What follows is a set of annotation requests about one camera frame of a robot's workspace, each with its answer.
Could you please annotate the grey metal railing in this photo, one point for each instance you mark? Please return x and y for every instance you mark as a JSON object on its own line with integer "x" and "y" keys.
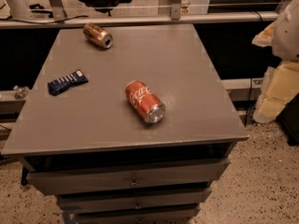
{"x": 22, "y": 16}

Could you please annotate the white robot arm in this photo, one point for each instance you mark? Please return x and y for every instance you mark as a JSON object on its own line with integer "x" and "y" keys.
{"x": 285, "y": 39}

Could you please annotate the blue snack bag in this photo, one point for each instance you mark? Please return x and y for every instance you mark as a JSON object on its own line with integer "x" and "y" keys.
{"x": 62, "y": 84}

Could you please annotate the grey drawer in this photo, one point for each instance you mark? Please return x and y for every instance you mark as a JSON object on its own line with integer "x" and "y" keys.
{"x": 129, "y": 199}
{"x": 128, "y": 177}
{"x": 139, "y": 216}

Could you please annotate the red coke can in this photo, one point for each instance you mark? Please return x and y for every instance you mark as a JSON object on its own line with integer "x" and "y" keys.
{"x": 148, "y": 106}

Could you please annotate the small clear crumpled object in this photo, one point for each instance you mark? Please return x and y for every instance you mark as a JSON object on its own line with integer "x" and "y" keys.
{"x": 20, "y": 92}

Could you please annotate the bottom grey drawer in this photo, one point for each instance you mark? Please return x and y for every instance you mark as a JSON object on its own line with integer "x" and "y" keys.
{"x": 139, "y": 216}

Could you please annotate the top grey drawer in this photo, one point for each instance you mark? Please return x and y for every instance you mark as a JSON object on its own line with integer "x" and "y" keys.
{"x": 128, "y": 177}

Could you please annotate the gold soda can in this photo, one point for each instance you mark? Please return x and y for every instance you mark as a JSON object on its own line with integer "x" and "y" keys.
{"x": 98, "y": 35}

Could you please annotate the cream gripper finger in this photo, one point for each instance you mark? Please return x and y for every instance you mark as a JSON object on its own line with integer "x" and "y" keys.
{"x": 264, "y": 38}
{"x": 279, "y": 87}

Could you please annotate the grey drawer cabinet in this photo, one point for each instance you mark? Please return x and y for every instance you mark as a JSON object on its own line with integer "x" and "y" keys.
{"x": 93, "y": 125}

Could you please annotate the middle grey drawer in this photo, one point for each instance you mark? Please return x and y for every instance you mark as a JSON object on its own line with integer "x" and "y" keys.
{"x": 129, "y": 199}

